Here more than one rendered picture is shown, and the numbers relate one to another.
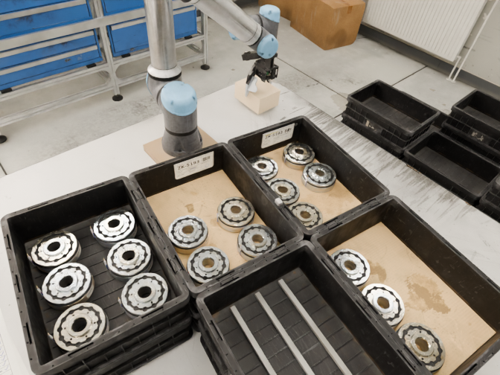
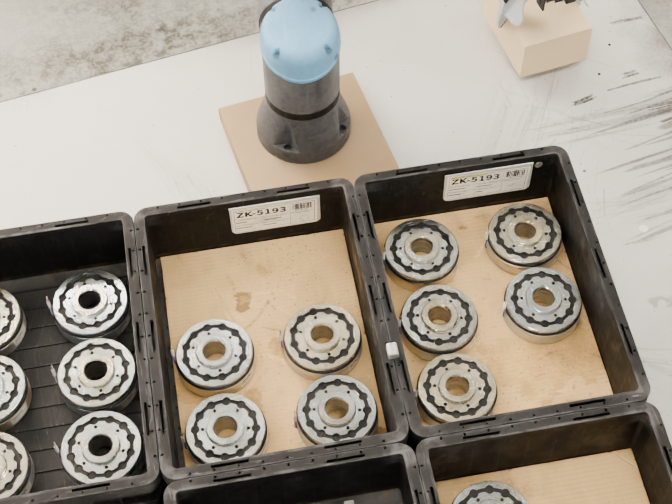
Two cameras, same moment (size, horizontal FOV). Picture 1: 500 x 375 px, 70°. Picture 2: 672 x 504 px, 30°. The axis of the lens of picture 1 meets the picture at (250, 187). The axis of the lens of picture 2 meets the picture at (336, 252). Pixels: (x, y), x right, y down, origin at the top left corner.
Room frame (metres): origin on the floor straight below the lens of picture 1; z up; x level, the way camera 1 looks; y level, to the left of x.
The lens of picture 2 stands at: (-0.09, -0.37, 2.30)
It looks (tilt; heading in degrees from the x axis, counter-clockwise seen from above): 57 degrees down; 28
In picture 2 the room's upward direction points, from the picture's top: 2 degrees counter-clockwise
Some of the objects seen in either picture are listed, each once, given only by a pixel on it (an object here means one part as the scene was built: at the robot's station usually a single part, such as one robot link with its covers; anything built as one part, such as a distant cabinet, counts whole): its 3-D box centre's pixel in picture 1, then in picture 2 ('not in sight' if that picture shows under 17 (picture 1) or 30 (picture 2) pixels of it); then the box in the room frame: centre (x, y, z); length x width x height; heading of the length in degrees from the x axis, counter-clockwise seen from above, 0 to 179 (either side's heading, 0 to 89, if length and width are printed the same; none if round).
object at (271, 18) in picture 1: (268, 23); not in sight; (1.35, 0.00, 1.07); 0.09 x 0.08 x 0.11; 123
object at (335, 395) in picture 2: (257, 239); (336, 408); (0.53, -0.03, 0.86); 0.05 x 0.05 x 0.01
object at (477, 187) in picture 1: (438, 183); not in sight; (1.39, -1.00, 0.31); 0.40 x 0.30 x 0.34; 46
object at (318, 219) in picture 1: (304, 216); (457, 388); (0.63, -0.16, 0.86); 0.10 x 0.10 x 0.01
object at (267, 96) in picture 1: (257, 94); (535, 19); (1.37, 0.01, 0.76); 0.16 x 0.12 x 0.07; 46
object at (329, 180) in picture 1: (319, 174); (543, 299); (0.80, -0.21, 0.86); 0.10 x 0.10 x 0.01
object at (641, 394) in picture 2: (304, 168); (493, 285); (0.76, -0.15, 0.92); 0.40 x 0.30 x 0.02; 36
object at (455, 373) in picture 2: (304, 215); (457, 386); (0.63, -0.16, 0.86); 0.05 x 0.05 x 0.01
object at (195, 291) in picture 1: (211, 206); (264, 322); (0.58, 0.09, 0.92); 0.40 x 0.30 x 0.02; 36
